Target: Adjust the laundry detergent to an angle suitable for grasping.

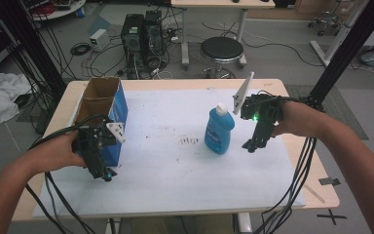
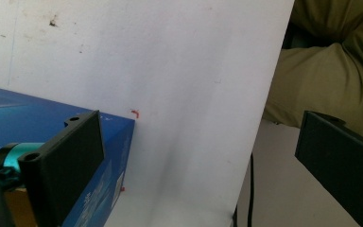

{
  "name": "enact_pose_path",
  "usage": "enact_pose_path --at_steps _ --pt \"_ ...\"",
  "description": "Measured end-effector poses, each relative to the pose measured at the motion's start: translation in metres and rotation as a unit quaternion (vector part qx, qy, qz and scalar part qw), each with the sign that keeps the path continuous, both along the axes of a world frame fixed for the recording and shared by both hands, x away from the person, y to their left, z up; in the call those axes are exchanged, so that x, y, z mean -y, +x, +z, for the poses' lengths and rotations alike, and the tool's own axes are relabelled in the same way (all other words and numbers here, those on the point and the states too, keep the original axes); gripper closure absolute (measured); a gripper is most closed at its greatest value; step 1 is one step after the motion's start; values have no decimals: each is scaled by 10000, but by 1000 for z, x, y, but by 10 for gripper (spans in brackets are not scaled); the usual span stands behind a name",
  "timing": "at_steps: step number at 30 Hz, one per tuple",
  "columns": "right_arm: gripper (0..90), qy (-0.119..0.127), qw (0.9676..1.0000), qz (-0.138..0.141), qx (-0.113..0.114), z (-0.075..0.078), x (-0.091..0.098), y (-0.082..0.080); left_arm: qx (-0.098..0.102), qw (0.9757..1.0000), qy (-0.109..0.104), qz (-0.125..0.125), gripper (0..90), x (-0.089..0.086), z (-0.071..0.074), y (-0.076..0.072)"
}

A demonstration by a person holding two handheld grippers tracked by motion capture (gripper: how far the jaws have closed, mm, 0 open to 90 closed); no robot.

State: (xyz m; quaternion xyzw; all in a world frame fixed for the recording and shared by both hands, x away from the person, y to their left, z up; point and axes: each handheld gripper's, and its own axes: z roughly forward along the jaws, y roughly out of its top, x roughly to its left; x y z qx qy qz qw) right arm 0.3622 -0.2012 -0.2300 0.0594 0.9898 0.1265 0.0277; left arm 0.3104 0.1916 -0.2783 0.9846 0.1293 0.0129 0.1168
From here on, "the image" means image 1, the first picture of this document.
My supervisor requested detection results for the person's left hand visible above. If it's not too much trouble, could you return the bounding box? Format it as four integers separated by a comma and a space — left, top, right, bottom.
42, 130, 89, 172

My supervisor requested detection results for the black metal frame post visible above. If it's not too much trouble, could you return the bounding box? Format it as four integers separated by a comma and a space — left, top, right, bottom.
0, 0, 67, 98
306, 0, 374, 111

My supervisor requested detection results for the white metal stand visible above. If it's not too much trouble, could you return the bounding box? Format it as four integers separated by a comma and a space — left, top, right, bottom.
310, 0, 371, 67

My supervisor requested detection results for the blue bottle with white cap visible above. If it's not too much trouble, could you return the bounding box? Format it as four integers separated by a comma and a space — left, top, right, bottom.
204, 102, 237, 156

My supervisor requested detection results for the black round stool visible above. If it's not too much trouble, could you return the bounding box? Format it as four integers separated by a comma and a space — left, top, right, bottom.
200, 36, 245, 79

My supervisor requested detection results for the office chair base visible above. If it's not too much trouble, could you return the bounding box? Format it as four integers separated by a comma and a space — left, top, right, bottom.
307, 11, 344, 37

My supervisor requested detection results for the black cable bundle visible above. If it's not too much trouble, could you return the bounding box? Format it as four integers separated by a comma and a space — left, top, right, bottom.
25, 114, 113, 234
254, 136, 318, 234

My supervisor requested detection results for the black tape cross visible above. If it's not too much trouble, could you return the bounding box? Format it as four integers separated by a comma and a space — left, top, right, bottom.
316, 208, 348, 226

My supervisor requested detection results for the grey floor mat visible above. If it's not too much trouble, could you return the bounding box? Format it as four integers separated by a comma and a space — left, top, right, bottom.
283, 84, 369, 140

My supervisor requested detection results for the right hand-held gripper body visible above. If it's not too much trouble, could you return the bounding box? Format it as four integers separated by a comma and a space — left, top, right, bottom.
233, 71, 285, 137

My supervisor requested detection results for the coil of black cable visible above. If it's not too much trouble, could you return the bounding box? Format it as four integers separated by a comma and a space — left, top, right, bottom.
69, 42, 92, 57

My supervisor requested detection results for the white cloth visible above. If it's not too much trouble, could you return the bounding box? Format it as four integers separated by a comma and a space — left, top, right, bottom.
0, 70, 32, 129

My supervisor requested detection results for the small white box device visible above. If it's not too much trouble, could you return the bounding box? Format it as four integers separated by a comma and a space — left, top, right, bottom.
89, 28, 111, 53

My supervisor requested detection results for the round white table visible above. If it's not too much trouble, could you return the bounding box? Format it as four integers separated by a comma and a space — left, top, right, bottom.
28, 0, 87, 22

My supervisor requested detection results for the white table mat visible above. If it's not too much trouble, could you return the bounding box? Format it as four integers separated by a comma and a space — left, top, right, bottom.
32, 88, 306, 218

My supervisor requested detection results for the person's right hand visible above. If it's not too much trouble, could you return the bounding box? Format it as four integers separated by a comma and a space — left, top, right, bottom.
271, 100, 322, 139

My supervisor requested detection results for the white desk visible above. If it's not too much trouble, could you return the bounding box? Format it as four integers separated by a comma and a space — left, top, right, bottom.
169, 0, 277, 69

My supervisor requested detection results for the blue cardboard box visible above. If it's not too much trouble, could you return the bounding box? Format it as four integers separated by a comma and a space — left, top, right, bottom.
72, 76, 130, 168

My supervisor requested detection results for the black computer tower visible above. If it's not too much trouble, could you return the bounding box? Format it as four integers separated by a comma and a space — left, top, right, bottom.
120, 13, 145, 79
142, 10, 167, 66

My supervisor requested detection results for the grey tape strip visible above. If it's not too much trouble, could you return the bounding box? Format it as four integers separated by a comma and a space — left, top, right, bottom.
318, 176, 341, 186

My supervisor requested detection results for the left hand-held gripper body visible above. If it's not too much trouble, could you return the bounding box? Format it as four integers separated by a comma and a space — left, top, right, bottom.
71, 121, 127, 170

